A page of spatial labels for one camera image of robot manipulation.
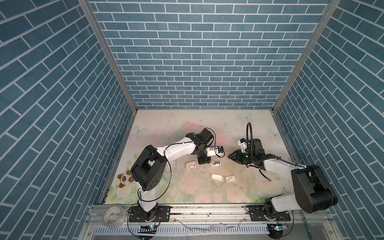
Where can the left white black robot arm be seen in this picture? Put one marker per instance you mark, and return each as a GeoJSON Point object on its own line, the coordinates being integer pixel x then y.
{"type": "Point", "coordinates": [148, 169]}

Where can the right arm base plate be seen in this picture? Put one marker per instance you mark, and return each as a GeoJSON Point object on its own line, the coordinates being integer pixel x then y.
{"type": "Point", "coordinates": [260, 213]}

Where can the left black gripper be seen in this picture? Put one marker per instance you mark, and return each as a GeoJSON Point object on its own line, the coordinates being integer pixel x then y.
{"type": "Point", "coordinates": [207, 159]}

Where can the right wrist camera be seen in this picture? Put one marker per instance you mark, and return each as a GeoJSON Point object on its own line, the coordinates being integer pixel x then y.
{"type": "Point", "coordinates": [243, 144]}

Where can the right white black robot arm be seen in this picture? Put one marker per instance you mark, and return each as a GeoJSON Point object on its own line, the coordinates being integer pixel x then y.
{"type": "Point", "coordinates": [312, 191]}

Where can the clear tape roll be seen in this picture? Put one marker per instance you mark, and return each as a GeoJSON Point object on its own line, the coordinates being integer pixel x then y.
{"type": "Point", "coordinates": [114, 217]}

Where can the aluminium front rail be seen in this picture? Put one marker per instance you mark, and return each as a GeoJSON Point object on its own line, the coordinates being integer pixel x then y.
{"type": "Point", "coordinates": [229, 214]}

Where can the brown white mushroom toy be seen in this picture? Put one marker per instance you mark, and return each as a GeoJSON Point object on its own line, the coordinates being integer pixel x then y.
{"type": "Point", "coordinates": [125, 179]}

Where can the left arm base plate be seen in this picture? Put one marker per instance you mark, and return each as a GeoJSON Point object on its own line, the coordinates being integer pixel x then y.
{"type": "Point", "coordinates": [137, 214]}

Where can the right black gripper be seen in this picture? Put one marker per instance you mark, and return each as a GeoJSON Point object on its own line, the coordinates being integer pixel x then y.
{"type": "Point", "coordinates": [237, 157]}

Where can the white staple box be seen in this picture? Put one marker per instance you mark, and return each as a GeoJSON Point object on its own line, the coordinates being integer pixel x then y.
{"type": "Point", "coordinates": [230, 179]}

